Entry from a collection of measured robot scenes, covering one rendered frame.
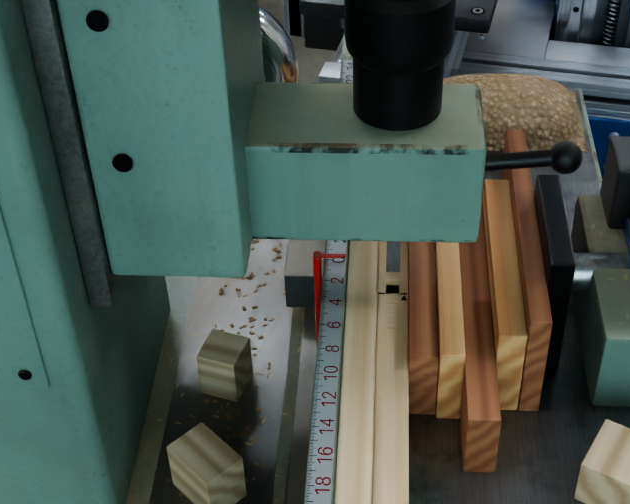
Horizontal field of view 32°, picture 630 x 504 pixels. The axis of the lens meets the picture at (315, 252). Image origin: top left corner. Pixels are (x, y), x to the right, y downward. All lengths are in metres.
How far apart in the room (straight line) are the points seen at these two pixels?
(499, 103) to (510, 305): 0.28
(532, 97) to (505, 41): 0.50
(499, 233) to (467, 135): 0.11
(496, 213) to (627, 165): 0.09
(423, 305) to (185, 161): 0.19
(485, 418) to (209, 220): 0.19
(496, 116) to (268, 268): 0.23
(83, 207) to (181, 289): 0.33
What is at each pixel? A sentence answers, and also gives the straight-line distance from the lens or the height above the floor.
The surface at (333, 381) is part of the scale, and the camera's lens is 0.63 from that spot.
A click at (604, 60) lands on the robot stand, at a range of 1.38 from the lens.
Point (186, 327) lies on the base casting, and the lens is 0.89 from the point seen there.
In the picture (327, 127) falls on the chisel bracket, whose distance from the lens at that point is 0.62.
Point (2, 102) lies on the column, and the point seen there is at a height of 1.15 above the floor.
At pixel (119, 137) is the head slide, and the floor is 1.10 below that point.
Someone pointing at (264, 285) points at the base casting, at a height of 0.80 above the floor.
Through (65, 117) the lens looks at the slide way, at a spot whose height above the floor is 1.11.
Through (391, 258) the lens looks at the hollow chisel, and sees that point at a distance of 0.70.
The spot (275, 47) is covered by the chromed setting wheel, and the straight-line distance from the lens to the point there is 0.75.
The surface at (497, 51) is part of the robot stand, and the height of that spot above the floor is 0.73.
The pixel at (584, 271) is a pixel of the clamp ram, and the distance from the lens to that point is 0.71.
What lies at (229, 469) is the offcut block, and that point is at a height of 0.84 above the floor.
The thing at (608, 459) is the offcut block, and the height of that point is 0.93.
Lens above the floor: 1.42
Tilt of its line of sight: 41 degrees down
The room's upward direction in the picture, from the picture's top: 2 degrees counter-clockwise
